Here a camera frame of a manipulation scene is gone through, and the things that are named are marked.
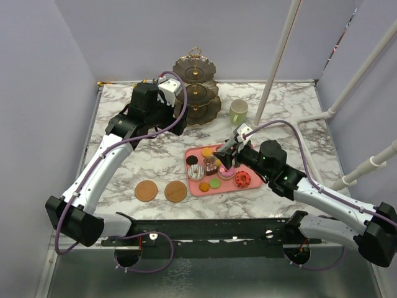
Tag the pink serving tray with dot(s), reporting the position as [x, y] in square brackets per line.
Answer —
[226, 185]

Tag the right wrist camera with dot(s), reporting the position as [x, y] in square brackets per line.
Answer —
[241, 133]

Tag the red frosted donut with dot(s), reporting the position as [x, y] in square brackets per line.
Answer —
[242, 179]

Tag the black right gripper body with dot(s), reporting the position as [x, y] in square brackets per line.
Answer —
[247, 155]

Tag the chocolate cake slice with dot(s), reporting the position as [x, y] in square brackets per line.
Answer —
[210, 166]

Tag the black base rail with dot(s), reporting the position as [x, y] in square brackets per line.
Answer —
[208, 238]

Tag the green mug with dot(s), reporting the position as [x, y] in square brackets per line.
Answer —
[238, 111]

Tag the orange jam biscuit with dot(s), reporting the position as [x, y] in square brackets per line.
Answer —
[207, 152]

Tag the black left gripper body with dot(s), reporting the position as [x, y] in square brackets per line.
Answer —
[162, 117]

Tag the green macaron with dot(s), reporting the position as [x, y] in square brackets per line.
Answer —
[214, 183]

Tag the pink frosted donut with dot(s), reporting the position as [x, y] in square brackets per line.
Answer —
[225, 173]

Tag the white chocolate-striped donut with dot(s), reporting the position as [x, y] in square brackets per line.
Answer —
[196, 172]

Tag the round wooden coaster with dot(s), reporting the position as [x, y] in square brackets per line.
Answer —
[146, 191]
[175, 191]

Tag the chocolate chip cookie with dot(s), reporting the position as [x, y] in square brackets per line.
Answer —
[204, 187]

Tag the right round wooden coaster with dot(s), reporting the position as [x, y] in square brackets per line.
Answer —
[175, 191]

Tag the white pvc pipe frame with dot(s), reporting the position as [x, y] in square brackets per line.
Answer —
[348, 120]

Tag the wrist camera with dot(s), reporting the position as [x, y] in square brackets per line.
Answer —
[168, 90]
[241, 133]

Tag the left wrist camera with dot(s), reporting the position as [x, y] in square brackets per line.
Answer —
[168, 90]

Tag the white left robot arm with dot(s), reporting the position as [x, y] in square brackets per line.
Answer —
[73, 214]

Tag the left round wooden coaster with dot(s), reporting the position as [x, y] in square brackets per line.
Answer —
[146, 191]

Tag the three-tier grey cake stand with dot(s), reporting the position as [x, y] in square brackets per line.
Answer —
[197, 73]

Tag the black sandwich cookie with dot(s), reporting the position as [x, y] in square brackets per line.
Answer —
[192, 160]

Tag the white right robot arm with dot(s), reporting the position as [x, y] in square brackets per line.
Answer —
[368, 228]

